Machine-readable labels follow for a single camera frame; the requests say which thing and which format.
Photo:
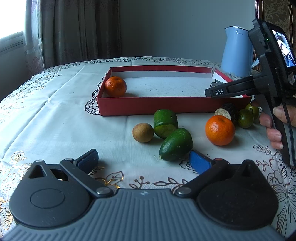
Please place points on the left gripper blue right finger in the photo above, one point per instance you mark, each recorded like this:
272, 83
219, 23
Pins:
199, 162

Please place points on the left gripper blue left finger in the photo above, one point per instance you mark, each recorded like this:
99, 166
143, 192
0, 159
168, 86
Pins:
88, 161

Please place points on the green cucumber piece tip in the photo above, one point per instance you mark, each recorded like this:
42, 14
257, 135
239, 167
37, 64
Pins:
176, 145

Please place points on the orange tangerine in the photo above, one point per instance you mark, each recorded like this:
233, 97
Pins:
219, 130
115, 86

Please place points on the dark sugarcane piece large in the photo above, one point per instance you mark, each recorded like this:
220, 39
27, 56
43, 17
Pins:
229, 111

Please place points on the light blue electric kettle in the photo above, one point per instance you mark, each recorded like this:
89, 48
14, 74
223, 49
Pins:
238, 52

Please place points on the red shallow cardboard box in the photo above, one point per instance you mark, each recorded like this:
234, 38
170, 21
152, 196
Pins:
152, 87

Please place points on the sheer white curtain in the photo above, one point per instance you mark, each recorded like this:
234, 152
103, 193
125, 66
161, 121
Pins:
32, 38

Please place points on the dark brown curtain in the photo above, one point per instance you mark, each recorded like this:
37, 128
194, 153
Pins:
74, 31

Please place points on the window frame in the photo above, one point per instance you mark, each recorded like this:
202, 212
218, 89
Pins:
11, 42

